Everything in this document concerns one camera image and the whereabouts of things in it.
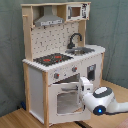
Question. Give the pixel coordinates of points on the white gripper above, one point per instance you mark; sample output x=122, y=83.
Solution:
x=86, y=88

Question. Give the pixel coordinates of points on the toy microwave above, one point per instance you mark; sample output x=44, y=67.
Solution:
x=77, y=11

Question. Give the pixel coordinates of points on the white cabinet door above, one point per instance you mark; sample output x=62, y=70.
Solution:
x=91, y=68

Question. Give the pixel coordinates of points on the black faucet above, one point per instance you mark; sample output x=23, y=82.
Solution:
x=71, y=43

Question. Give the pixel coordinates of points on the right red oven knob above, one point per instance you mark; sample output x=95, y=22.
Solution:
x=74, y=69

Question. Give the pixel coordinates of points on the grey range hood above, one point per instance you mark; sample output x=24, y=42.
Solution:
x=48, y=18

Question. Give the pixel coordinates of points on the wooden toy kitchen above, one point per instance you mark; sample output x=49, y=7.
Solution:
x=46, y=40

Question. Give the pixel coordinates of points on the left red oven knob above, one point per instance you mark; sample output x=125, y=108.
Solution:
x=56, y=75

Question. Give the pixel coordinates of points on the black stovetop red burners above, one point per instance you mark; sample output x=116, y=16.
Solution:
x=52, y=59

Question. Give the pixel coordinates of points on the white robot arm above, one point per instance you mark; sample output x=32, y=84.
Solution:
x=100, y=101

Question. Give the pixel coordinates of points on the metal sink basin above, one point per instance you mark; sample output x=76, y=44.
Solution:
x=79, y=51

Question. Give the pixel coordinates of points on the white oven door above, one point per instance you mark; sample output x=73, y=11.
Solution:
x=65, y=105

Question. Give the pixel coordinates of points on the red oven knob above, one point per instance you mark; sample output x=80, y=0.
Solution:
x=74, y=69
x=56, y=75

